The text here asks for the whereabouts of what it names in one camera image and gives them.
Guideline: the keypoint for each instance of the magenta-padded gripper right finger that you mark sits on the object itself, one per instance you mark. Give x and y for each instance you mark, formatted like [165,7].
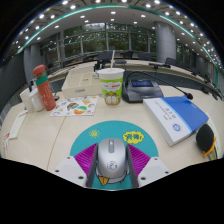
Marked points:
[153,169]

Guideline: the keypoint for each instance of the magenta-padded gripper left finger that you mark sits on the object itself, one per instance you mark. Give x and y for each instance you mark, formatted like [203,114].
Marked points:
[71,170]

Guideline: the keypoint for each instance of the silver computer mouse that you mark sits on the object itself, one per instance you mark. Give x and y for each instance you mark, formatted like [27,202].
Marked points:
[112,158]

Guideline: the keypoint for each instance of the round teal cartoon mouse pad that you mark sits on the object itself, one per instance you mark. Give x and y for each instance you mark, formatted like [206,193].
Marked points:
[110,130]

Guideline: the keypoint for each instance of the blue and white book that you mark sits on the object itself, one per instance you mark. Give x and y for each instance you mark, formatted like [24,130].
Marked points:
[173,116]

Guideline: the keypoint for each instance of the black handheld microphone, orange band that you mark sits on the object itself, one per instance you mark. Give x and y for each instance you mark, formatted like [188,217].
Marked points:
[204,136]

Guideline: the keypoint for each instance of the colourful sticker sheet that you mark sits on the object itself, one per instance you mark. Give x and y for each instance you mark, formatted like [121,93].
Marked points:
[75,106]

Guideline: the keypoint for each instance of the black gooseneck conference microphone unit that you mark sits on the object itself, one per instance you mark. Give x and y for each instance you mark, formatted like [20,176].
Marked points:
[141,90]

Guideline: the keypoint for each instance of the red bottle with green band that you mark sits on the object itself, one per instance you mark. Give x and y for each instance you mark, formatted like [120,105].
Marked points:
[46,93]

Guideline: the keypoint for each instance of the white cardboard box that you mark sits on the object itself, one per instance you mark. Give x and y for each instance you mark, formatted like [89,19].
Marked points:
[80,86]

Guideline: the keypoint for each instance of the green printed paper cup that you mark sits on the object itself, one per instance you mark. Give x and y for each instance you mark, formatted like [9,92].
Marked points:
[111,86]

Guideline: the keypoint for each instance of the dark office chairs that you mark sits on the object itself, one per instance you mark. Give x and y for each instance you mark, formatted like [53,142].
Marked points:
[104,56]

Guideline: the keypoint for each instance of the ceiling lights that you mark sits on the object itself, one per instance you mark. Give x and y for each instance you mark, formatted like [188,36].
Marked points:
[72,6]

